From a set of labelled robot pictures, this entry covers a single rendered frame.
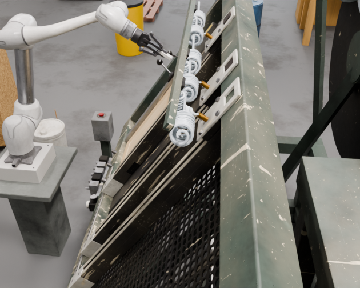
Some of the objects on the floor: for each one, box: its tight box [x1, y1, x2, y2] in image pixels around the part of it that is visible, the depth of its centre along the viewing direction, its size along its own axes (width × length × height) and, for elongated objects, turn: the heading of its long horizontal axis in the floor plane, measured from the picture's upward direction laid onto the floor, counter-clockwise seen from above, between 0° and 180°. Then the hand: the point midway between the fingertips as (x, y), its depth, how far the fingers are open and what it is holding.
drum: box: [109, 0, 144, 57], centre depth 561 cm, size 46×46×74 cm
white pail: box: [34, 109, 68, 147], centre depth 372 cm, size 32×30×47 cm
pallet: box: [143, 0, 163, 22], centre depth 714 cm, size 112×75×10 cm, turn 170°
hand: (166, 55), depth 212 cm, fingers closed
